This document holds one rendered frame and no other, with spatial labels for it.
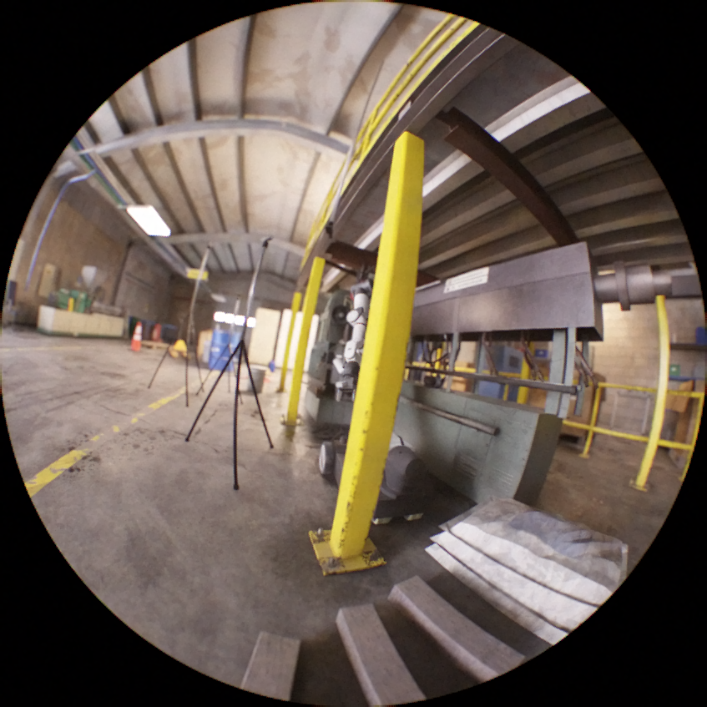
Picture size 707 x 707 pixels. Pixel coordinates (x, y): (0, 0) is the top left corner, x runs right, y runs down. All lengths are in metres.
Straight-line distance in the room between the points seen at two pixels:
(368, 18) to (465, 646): 5.59
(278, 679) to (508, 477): 1.26
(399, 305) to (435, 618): 0.89
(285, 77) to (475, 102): 4.59
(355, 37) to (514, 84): 3.84
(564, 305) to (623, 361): 4.82
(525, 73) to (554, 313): 1.23
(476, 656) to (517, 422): 1.06
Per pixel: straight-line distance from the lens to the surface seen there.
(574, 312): 1.33
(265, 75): 5.73
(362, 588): 0.88
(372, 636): 0.69
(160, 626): 0.80
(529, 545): 0.86
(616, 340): 6.18
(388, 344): 0.64
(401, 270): 0.70
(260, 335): 8.28
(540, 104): 1.50
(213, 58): 5.81
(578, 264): 1.43
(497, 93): 1.46
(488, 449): 1.44
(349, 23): 5.04
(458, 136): 1.11
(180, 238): 11.76
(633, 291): 1.42
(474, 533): 0.89
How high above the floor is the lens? 0.71
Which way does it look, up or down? 2 degrees up
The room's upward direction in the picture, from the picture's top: 9 degrees clockwise
